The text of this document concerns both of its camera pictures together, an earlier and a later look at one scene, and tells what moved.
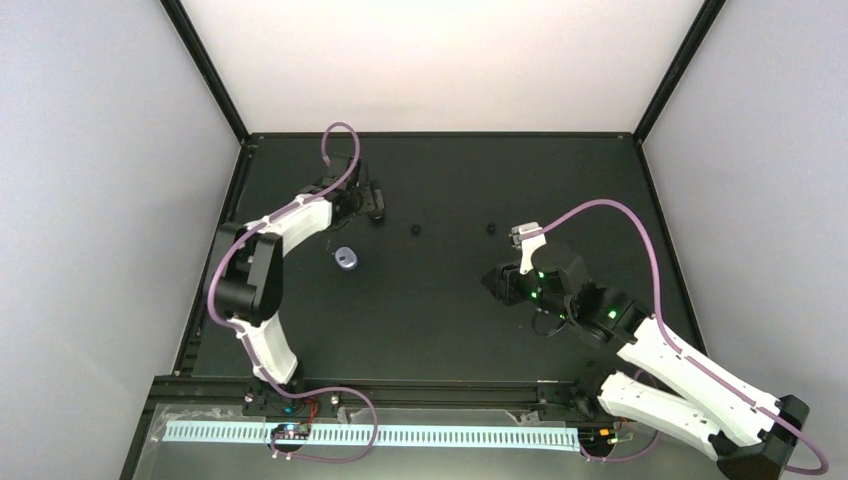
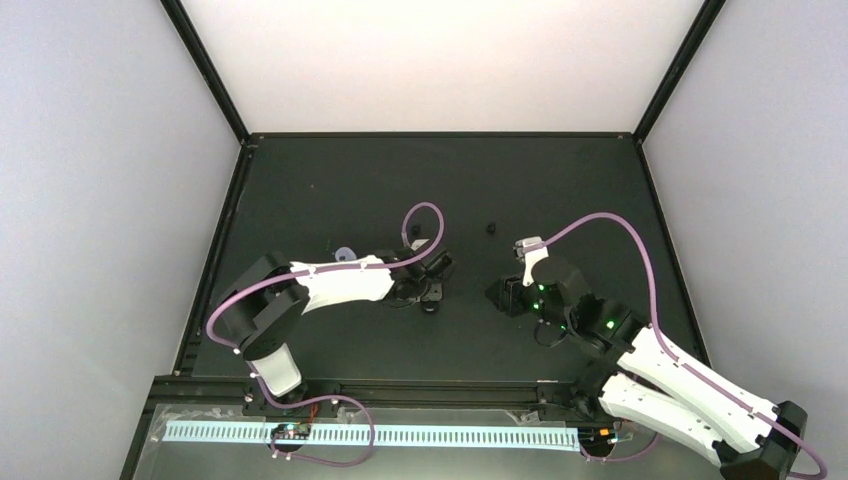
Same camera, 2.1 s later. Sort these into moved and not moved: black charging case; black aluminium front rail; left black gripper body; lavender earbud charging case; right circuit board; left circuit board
Moved: black charging case; left black gripper body
Not moved: left circuit board; right circuit board; lavender earbud charging case; black aluminium front rail
